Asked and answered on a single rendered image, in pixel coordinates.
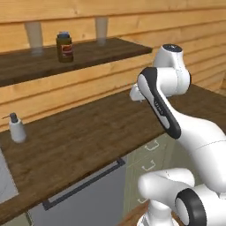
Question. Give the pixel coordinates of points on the dark wooden wall shelf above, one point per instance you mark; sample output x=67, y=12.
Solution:
x=97, y=54

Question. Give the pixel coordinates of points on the white soap dispenser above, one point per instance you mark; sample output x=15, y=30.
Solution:
x=17, y=131

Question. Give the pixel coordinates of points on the pale green cupboard door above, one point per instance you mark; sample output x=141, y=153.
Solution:
x=176, y=154

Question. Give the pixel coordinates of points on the clear glass cup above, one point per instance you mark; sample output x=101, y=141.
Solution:
x=34, y=35
x=101, y=29

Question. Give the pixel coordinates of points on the grey sink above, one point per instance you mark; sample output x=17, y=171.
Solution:
x=6, y=179

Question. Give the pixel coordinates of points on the brown jar with red label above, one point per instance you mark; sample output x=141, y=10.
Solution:
x=65, y=48

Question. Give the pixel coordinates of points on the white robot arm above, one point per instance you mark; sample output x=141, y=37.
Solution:
x=206, y=138

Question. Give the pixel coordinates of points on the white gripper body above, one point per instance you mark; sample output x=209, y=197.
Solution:
x=136, y=93

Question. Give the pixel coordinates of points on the pale green drawer front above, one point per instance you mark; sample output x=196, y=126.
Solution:
x=131, y=188
x=134, y=173
x=139, y=154
x=131, y=207

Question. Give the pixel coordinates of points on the grey dishwasher door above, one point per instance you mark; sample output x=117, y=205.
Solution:
x=97, y=203

